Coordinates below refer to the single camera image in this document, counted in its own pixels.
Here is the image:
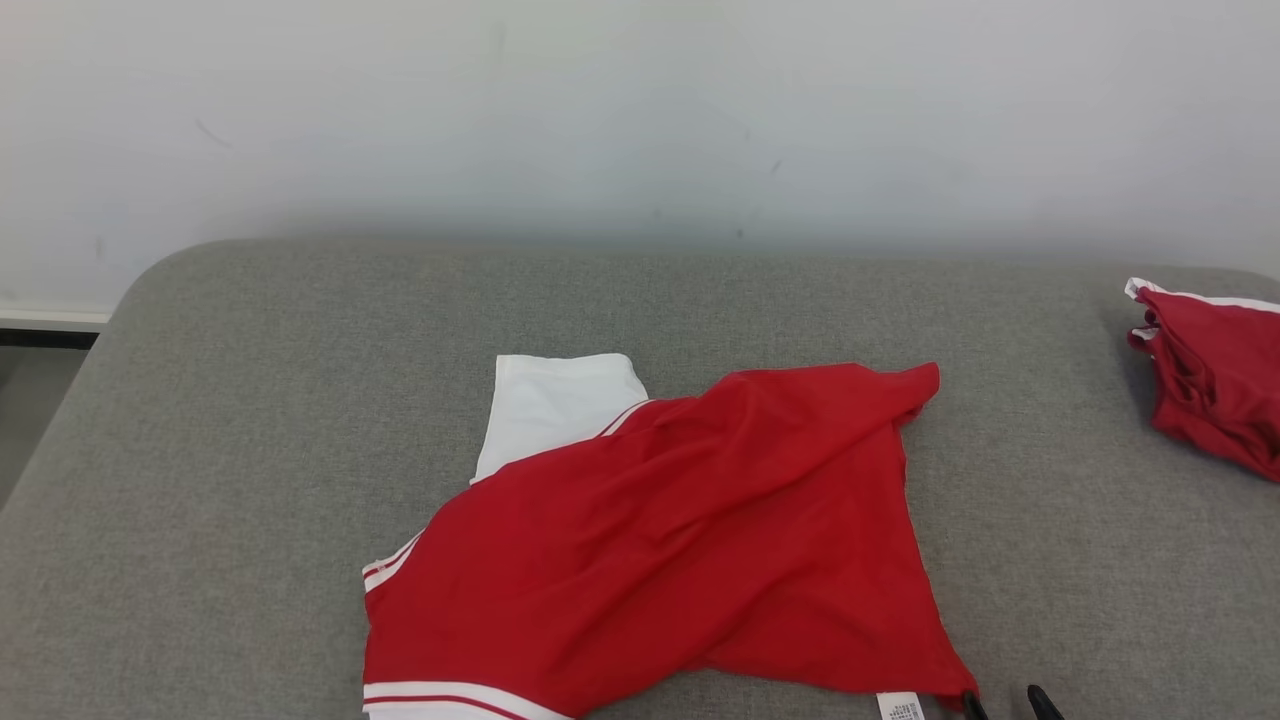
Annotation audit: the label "white wall baseboard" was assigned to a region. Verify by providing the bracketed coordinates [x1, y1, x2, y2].
[0, 306, 113, 351]

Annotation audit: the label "red shorts with white stripe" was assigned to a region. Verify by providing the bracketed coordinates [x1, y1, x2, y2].
[1125, 277, 1280, 484]

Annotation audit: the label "red jersey with white sleeves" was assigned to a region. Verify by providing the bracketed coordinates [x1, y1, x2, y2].
[362, 353, 981, 720]

